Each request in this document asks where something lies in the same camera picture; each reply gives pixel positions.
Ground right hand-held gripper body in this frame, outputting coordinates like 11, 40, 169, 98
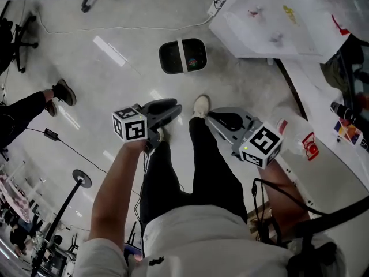
227, 117, 285, 170

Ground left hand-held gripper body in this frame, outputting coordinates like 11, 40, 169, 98
111, 103, 163, 153

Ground black trash bin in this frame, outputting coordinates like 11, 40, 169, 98
157, 38, 208, 76

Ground person's left forearm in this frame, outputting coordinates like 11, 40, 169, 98
87, 139, 148, 242

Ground person's right forearm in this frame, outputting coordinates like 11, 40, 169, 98
255, 158, 312, 228

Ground person's left white shoe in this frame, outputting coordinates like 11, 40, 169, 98
156, 125, 171, 143

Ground clear water jug red cap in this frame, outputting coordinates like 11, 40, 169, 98
276, 117, 321, 163

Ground white floor tape strip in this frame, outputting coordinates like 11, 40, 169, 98
92, 35, 127, 68

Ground black power adapter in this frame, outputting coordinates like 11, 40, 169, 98
43, 128, 63, 142

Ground coloured card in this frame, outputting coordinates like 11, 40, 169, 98
333, 118, 365, 147

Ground black bottle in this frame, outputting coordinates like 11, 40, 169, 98
330, 100, 359, 121

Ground black pole stand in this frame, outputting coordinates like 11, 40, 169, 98
29, 169, 93, 277

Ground white power strip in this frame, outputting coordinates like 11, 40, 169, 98
206, 0, 232, 17

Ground person's white shirt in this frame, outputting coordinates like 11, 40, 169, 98
73, 204, 347, 277

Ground checkered cloth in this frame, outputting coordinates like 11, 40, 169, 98
0, 173, 33, 223

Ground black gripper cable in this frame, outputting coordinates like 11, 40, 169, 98
251, 177, 328, 244
133, 148, 151, 222

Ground white floor cable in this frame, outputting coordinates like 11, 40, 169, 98
36, 12, 214, 36

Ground black shoulder strap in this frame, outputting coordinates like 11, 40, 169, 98
287, 196, 369, 271

